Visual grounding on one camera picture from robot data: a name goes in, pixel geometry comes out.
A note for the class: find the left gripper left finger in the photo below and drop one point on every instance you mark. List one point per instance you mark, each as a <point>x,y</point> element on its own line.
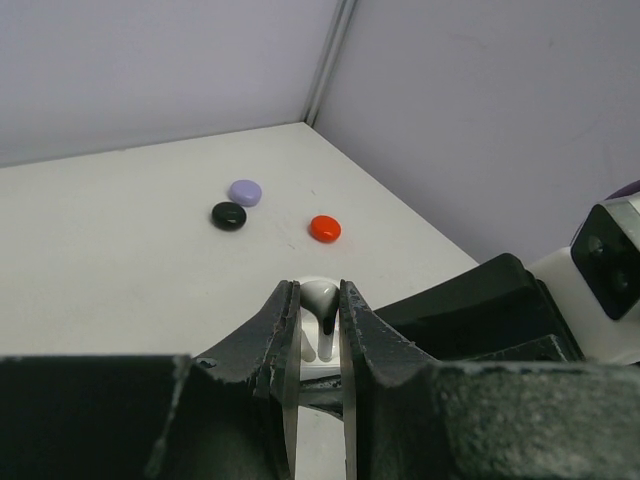
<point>229,413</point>

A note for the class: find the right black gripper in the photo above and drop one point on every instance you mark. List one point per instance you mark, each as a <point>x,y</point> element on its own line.
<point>495,311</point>

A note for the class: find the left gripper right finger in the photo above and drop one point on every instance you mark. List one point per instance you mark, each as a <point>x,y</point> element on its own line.
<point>408,415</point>

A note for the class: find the white earbud charging case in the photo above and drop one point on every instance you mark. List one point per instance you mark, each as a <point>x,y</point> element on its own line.
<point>312,368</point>

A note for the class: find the white earbud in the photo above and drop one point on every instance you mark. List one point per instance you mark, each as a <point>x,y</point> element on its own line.
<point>321,298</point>

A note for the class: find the red earbud charging case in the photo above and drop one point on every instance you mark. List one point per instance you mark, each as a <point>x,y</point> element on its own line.
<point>325,229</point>

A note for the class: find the black earbud charging case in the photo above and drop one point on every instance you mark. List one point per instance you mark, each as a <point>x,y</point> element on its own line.
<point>228,216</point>

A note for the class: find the purple earbud charging case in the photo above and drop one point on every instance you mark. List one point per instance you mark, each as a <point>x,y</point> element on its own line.
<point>245,192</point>

